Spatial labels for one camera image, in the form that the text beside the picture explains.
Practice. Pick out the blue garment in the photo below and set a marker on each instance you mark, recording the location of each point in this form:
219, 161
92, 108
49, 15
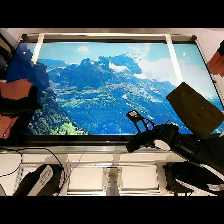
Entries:
23, 66

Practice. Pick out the olive green garment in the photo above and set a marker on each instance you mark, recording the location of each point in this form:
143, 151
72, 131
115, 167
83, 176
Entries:
196, 108

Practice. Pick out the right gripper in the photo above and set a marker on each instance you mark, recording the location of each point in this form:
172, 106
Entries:
140, 141

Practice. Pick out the black garment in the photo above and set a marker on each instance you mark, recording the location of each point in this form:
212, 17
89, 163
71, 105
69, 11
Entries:
20, 105

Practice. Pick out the red garment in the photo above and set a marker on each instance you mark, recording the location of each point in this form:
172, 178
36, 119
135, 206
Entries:
6, 125

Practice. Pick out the red-brown garment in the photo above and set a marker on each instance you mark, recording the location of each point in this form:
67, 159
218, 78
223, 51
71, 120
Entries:
216, 63

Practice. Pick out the orange garment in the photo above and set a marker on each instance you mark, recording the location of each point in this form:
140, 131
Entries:
15, 89

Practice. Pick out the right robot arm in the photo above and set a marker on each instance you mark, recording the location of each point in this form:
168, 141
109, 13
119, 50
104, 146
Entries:
186, 145

